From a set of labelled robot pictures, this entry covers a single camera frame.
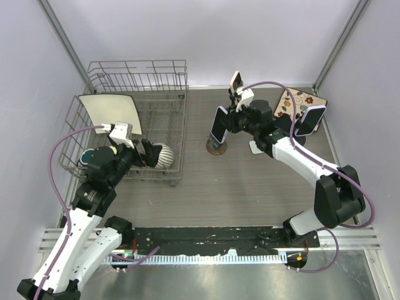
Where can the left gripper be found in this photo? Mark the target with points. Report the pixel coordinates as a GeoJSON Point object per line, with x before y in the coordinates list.
{"type": "Point", "coordinates": [152, 152]}

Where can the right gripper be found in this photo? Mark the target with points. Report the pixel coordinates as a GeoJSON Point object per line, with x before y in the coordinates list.
{"type": "Point", "coordinates": [232, 118]}

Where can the lavender case phone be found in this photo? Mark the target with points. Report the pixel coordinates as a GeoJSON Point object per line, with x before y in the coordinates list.
{"type": "Point", "coordinates": [218, 129]}

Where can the grey wire dish rack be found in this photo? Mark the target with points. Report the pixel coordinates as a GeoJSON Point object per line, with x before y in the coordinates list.
{"type": "Point", "coordinates": [159, 89]}

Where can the black round phone stand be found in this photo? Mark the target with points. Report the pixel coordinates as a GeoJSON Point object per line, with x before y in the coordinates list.
{"type": "Point", "coordinates": [299, 139]}

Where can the purple case phone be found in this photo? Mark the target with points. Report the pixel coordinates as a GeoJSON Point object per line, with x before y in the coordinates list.
{"type": "Point", "coordinates": [307, 122]}

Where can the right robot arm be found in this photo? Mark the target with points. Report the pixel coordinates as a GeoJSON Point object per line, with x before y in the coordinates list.
{"type": "Point", "coordinates": [336, 196]}

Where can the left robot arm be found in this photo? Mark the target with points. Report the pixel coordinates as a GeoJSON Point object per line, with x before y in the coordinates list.
{"type": "Point", "coordinates": [69, 266]}

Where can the black tall phone stand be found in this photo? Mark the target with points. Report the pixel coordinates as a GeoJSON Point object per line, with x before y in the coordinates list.
{"type": "Point", "coordinates": [232, 98]}

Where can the wooden base phone stand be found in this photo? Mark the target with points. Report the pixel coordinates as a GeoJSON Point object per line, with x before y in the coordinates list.
{"type": "Point", "coordinates": [214, 147]}

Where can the white folding phone stand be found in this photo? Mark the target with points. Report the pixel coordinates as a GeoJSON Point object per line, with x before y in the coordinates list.
{"type": "Point", "coordinates": [254, 149]}

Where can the pink case phone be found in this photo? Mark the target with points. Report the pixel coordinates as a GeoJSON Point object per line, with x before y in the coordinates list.
{"type": "Point", "coordinates": [236, 82]}

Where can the striped round mug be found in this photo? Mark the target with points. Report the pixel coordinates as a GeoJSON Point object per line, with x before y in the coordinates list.
{"type": "Point", "coordinates": [165, 158]}

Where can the yellow faceted cup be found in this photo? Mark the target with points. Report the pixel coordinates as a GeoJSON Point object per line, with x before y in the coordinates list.
{"type": "Point", "coordinates": [114, 149]}

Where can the white square plate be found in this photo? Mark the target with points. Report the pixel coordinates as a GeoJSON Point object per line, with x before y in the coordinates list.
{"type": "Point", "coordinates": [112, 108]}

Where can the dark green mug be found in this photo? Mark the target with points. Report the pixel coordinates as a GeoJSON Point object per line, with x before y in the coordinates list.
{"type": "Point", "coordinates": [85, 157]}

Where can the floral square coaster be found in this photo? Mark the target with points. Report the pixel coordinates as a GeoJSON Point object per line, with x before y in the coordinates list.
{"type": "Point", "coordinates": [303, 101]}

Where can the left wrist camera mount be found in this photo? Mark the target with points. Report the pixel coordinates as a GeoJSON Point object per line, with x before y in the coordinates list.
{"type": "Point", "coordinates": [119, 134]}

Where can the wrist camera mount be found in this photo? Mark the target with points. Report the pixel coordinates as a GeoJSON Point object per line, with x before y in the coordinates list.
{"type": "Point", "coordinates": [244, 98]}
{"type": "Point", "coordinates": [119, 134]}

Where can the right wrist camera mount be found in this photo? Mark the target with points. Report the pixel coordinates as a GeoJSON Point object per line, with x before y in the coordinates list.
{"type": "Point", "coordinates": [244, 98]}

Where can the black mounting base plate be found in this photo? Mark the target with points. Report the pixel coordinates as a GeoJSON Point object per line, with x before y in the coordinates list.
{"type": "Point", "coordinates": [211, 241]}

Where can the white cable duct strip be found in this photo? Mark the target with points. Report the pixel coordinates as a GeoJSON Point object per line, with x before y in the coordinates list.
{"type": "Point", "coordinates": [230, 258]}

